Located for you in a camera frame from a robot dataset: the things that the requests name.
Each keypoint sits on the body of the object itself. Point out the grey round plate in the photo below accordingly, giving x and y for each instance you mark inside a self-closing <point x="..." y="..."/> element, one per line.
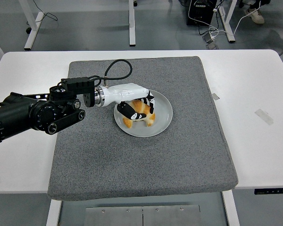
<point x="161" y="122"/>

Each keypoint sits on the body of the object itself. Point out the white background table leg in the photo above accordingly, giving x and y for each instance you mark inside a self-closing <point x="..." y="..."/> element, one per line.
<point x="230" y="33"/>
<point x="131" y="23"/>
<point x="33" y="33"/>

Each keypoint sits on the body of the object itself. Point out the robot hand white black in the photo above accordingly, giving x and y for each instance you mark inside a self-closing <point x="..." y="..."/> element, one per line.
<point x="125" y="91"/>

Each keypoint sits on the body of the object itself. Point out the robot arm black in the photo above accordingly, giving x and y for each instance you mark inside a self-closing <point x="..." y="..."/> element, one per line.
<point x="14" y="113"/>

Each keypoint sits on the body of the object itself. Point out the large clear tape piece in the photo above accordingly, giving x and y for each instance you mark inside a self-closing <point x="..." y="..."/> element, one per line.
<point x="264" y="117"/>

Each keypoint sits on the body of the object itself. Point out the croissant bread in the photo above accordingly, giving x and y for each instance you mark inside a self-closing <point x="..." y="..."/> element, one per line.
<point x="150" y="118"/>

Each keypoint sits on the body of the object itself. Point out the black table control panel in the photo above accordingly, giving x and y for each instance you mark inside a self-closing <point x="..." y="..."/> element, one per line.
<point x="273" y="191"/>

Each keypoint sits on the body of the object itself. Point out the grey metal plate with screws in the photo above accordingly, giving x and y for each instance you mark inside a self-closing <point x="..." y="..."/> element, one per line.
<point x="141" y="216"/>

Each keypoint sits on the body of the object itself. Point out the person's foot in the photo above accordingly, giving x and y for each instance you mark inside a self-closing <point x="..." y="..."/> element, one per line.
<point x="255" y="15"/>

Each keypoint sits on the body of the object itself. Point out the black box device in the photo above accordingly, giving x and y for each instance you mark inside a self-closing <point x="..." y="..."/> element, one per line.
<point x="200" y="16"/>

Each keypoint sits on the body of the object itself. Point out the grey floor socket cover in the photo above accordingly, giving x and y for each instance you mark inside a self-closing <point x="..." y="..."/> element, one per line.
<point x="208" y="38"/>

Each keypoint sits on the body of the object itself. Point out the grey speckled mat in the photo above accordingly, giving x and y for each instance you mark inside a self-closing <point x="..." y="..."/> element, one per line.
<point x="143" y="164"/>

